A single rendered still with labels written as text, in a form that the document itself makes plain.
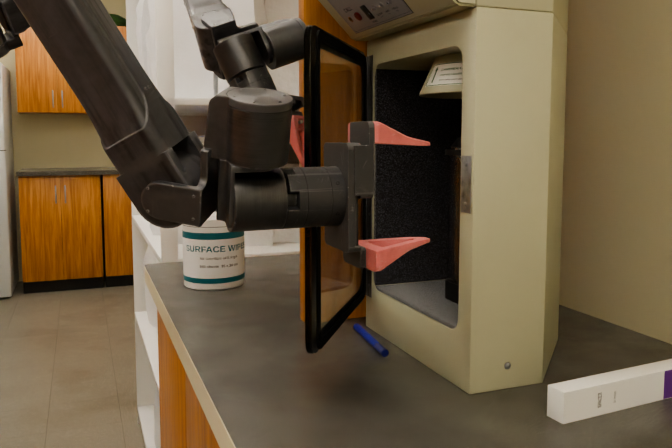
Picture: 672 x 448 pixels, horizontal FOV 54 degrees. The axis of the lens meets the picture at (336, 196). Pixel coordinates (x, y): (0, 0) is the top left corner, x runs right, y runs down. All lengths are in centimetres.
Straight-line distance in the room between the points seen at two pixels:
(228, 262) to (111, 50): 85
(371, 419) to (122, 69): 46
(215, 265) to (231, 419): 64
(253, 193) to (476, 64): 35
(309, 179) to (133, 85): 17
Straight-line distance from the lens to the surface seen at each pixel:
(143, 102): 61
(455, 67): 92
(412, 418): 80
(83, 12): 61
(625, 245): 125
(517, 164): 85
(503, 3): 85
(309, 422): 79
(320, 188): 60
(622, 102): 125
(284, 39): 92
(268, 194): 59
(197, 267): 140
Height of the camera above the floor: 126
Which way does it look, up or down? 5 degrees down
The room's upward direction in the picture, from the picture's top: straight up
